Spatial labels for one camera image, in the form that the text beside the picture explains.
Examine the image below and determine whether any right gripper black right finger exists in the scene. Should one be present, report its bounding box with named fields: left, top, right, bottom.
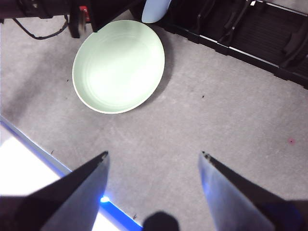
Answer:
left=198, top=151, right=308, bottom=231

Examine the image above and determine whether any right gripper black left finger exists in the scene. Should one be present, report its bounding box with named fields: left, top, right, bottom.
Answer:
left=0, top=151, right=110, bottom=231

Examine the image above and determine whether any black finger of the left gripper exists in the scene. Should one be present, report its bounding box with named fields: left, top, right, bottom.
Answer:
left=90, top=0, right=138, bottom=33
left=69, top=0, right=81, bottom=39

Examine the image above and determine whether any light blue round plate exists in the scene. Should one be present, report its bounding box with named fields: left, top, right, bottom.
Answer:
left=141, top=0, right=172, bottom=24

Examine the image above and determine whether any pale green round plate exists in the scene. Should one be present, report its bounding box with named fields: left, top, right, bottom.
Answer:
left=72, top=20, right=167, bottom=115

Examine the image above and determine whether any black plastic plate rack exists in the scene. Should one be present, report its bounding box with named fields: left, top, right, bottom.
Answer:
left=134, top=0, right=308, bottom=90

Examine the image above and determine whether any blue lit base panel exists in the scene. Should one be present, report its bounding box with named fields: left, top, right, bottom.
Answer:
left=100, top=195, right=143, bottom=228

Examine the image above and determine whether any black cable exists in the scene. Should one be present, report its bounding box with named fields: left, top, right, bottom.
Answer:
left=12, top=13, right=70, bottom=40

